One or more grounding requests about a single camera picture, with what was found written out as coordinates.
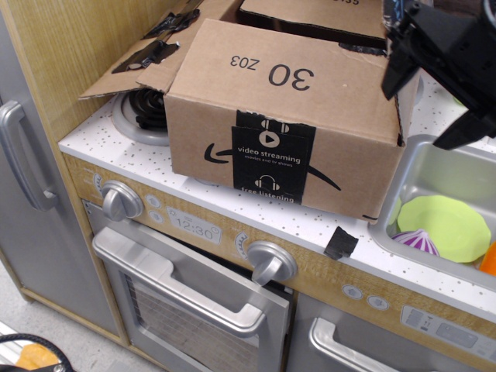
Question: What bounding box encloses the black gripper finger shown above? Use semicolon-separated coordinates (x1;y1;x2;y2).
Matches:
433;110;495;150
381;53;419;100

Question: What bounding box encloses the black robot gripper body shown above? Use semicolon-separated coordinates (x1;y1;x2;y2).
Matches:
387;1;495;115

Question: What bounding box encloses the large cardboard shipping box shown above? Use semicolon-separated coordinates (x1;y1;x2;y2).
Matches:
84;1;418;222

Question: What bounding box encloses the silver toy sink basin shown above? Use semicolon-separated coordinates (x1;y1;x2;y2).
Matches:
369;135;495;290

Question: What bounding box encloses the green toy plate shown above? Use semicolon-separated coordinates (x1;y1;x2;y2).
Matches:
395;195;492;264

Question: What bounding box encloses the purple toy onion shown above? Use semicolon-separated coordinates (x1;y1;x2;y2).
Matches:
391;229;439;257

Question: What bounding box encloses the orange toy vegetable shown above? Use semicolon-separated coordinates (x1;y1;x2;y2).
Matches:
479;242;496;276

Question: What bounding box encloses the black tape piece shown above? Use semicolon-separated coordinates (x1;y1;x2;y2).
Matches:
324;226;359;260

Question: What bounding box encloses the silver right oven knob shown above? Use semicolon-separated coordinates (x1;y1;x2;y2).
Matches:
247;240;298;286

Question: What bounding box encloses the silver oven knob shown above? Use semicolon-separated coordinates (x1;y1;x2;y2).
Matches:
102;180;144;222
247;240;298;286

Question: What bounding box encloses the silver toy stove burner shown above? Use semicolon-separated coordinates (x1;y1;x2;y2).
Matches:
112;88;170;146

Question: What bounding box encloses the toy kitchen play set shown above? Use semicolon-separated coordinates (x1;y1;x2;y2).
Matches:
0;0;496;372

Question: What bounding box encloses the silver left oven knob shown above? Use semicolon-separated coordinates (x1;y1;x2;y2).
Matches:
102;180;144;222

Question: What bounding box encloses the silver oven door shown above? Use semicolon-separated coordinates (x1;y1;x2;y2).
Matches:
84;201;291;371

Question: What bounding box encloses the orange object bottom left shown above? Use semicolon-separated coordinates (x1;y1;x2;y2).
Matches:
15;343;59;370

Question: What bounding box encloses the silver dishwasher door handle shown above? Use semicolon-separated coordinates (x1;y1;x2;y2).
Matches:
308;318;395;372

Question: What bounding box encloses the silver fridge door handle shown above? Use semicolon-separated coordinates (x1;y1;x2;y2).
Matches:
1;101;57;212

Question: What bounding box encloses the black cable loop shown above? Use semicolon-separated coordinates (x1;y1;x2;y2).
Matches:
0;333;74;372

